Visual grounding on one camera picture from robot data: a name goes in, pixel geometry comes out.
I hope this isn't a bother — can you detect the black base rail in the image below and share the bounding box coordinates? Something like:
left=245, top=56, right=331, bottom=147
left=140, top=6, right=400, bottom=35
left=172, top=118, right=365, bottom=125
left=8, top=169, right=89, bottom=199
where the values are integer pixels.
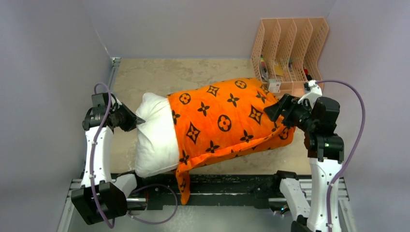
left=110, top=173, right=327, bottom=211

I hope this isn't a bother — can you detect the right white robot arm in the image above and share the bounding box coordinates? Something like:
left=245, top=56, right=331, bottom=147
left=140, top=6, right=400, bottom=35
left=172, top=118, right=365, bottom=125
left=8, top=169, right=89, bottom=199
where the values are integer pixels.
left=264, top=94, right=344, bottom=232

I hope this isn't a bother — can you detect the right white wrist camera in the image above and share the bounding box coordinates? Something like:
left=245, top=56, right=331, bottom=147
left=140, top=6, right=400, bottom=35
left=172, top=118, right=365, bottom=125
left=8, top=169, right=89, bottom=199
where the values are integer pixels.
left=298, top=80, right=322, bottom=108

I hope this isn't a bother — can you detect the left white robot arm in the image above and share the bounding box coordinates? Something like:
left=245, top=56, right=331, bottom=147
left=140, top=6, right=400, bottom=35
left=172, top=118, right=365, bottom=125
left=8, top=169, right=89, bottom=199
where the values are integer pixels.
left=71, top=92, right=145, bottom=228

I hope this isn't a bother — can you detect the orange patterned pillowcase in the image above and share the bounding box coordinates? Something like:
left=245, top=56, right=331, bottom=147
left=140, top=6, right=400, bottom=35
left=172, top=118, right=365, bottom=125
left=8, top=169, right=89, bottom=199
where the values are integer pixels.
left=167, top=78, right=295, bottom=205

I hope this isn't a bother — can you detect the small white red box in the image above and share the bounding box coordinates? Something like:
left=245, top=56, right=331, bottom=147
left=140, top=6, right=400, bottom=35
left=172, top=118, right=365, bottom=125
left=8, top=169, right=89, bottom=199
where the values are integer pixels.
left=268, top=79, right=281, bottom=93

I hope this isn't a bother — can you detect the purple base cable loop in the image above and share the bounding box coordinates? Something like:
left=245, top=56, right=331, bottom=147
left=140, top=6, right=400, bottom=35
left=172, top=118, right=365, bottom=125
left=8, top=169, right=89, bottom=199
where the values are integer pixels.
left=126, top=184, right=179, bottom=225

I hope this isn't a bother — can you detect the white pillow insert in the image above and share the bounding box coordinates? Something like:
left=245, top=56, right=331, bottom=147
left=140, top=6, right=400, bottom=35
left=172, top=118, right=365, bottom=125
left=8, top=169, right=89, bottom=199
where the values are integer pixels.
left=135, top=92, right=179, bottom=178

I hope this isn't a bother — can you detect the aluminium frame rail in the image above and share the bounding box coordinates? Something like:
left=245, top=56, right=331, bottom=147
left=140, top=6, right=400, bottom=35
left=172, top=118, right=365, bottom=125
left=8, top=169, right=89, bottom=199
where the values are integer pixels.
left=58, top=57, right=353, bottom=232

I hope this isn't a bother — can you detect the pink mesh file organizer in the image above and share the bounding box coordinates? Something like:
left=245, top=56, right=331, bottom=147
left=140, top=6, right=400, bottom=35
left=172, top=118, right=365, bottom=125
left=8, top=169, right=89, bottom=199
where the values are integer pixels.
left=251, top=17, right=329, bottom=97

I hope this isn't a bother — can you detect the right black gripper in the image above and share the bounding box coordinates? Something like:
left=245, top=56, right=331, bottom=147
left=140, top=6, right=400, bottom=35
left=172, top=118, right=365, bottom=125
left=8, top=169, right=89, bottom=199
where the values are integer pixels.
left=264, top=93, right=318, bottom=132

